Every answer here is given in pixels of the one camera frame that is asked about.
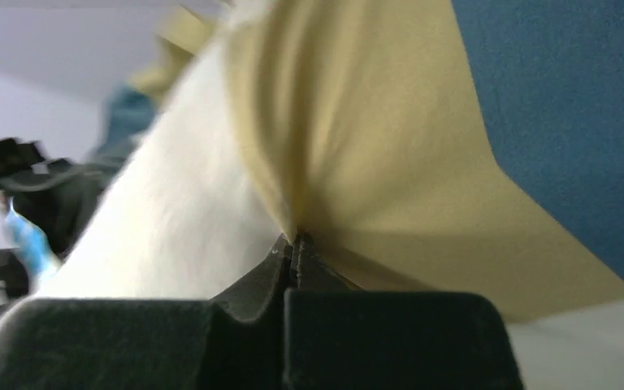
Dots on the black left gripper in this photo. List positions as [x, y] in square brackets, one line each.
[57, 195]

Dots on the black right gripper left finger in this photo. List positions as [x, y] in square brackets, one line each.
[230, 342]

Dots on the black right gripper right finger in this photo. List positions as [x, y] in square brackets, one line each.
[339, 338]

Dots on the white pillow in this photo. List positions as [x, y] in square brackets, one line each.
[383, 148]

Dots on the blue beige white pillowcase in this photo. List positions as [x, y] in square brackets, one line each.
[512, 39]

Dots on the blue pillow label tag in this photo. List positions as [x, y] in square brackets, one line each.
[31, 247]

